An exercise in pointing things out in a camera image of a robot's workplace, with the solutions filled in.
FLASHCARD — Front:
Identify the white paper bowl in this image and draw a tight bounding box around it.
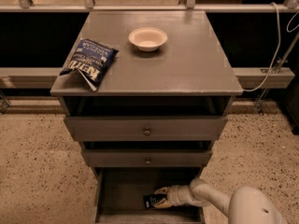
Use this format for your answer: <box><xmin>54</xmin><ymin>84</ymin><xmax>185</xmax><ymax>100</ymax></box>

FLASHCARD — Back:
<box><xmin>128</xmin><ymin>27</ymin><xmax>168</xmax><ymax>52</ymax></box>

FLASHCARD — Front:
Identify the grey middle drawer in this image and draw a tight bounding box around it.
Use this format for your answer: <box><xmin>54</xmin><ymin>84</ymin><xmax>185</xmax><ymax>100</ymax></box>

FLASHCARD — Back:
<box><xmin>82</xmin><ymin>149</ymin><xmax>212</xmax><ymax>168</ymax></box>

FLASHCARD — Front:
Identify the blue kettle chips bag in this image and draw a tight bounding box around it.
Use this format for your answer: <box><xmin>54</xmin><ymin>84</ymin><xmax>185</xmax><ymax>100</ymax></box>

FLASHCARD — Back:
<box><xmin>60</xmin><ymin>38</ymin><xmax>119</xmax><ymax>91</ymax></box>

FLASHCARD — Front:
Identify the grey open bottom drawer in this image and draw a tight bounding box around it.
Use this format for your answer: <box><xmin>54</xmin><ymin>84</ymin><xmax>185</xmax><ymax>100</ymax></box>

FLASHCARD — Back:
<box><xmin>93</xmin><ymin>168</ymin><xmax>206</xmax><ymax>224</ymax></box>

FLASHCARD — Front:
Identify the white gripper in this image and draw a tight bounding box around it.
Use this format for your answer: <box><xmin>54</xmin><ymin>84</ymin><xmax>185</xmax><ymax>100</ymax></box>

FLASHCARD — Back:
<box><xmin>153</xmin><ymin>185</ymin><xmax>187</xmax><ymax>209</ymax></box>

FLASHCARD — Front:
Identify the grey top drawer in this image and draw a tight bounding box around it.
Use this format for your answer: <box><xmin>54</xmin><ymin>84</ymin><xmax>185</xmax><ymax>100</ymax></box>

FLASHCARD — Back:
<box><xmin>64</xmin><ymin>116</ymin><xmax>227</xmax><ymax>142</ymax></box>

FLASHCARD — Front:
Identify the dark blue rxbar wrapper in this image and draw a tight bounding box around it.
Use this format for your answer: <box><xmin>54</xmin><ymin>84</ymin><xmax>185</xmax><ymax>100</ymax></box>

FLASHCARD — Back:
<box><xmin>143</xmin><ymin>194</ymin><xmax>166</xmax><ymax>209</ymax></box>

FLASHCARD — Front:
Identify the grey wooden drawer cabinet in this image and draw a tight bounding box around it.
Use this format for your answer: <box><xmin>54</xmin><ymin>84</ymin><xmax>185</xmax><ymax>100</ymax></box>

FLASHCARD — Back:
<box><xmin>50</xmin><ymin>9</ymin><xmax>244</xmax><ymax>179</ymax></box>

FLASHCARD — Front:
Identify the metal railing frame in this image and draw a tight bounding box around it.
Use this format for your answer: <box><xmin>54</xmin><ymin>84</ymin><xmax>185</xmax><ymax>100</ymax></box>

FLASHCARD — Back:
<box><xmin>0</xmin><ymin>0</ymin><xmax>298</xmax><ymax>91</ymax></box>

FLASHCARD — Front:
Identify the white cable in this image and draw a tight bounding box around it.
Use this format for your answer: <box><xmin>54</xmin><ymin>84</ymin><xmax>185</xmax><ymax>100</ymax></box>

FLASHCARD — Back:
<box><xmin>242</xmin><ymin>1</ymin><xmax>299</xmax><ymax>93</ymax></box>

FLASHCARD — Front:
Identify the metal stand leg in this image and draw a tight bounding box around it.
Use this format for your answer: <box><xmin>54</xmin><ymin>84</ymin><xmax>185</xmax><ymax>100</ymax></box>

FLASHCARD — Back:
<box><xmin>254</xmin><ymin>32</ymin><xmax>299</xmax><ymax>115</ymax></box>

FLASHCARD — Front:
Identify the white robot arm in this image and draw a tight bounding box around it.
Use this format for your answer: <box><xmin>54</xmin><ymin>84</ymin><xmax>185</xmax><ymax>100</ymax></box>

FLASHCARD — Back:
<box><xmin>153</xmin><ymin>178</ymin><xmax>288</xmax><ymax>224</ymax></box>

